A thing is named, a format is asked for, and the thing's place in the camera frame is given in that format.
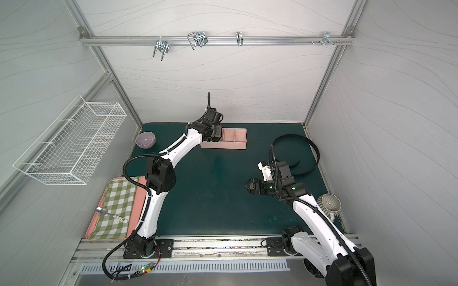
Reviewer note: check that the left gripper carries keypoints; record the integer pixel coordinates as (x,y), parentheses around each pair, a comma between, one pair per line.
(217,132)

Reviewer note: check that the purple bowl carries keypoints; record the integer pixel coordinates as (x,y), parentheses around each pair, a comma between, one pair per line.
(145,140)

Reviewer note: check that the horizontal aluminium rail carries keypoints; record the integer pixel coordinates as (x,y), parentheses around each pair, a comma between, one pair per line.
(212,40)

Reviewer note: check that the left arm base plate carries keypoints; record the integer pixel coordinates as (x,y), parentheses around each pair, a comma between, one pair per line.
(162,248)

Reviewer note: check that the pink divided storage box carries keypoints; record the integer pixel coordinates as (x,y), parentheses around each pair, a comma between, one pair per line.
(232,139)

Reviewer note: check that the metal spoon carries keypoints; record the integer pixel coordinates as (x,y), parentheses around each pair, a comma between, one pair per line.
(102,211)

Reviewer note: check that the metal hook clamp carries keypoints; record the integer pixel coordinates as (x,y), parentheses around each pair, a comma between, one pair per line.
(326,40)
(161,48)
(197,39)
(239,38)

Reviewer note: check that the front aluminium frame rail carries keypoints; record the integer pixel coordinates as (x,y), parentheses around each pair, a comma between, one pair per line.
(186,248)

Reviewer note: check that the white ribbed cup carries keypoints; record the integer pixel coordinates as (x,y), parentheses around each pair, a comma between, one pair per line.
(330,205)

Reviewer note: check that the black belt right side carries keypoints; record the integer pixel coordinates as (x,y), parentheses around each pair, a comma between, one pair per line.
(303,155)

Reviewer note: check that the white wire basket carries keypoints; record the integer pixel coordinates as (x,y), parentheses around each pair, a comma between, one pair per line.
(70,149)

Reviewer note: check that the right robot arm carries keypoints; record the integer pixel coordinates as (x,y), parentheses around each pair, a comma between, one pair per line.
(331,255)

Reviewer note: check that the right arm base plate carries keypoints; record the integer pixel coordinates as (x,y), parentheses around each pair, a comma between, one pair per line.
(279,246)

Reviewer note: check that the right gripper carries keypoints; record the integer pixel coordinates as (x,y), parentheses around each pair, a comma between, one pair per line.
(257,186)

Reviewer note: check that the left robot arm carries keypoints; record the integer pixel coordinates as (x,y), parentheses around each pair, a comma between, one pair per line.
(161,178)

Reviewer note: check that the pink tray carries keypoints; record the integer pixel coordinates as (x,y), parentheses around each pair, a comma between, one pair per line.
(136,211)

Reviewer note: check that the green checked cloth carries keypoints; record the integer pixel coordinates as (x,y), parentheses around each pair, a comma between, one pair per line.
(116,203)

